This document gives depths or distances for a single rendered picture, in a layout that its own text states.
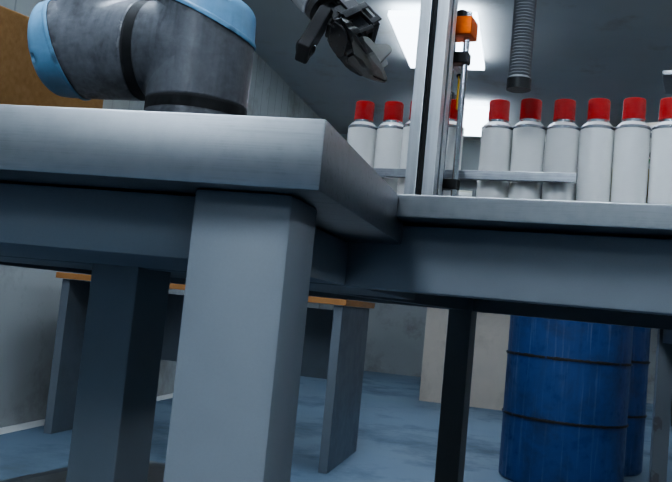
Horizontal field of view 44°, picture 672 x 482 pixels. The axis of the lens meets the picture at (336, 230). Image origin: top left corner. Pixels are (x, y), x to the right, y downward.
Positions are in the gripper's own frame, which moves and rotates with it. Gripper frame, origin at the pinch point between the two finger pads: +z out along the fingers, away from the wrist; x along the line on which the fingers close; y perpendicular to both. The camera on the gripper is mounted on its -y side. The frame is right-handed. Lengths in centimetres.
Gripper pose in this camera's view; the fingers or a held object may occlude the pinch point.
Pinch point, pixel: (378, 77)
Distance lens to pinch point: 155.2
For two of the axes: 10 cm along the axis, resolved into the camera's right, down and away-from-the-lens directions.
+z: 6.1, 7.3, -3.1
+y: 7.8, -4.8, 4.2
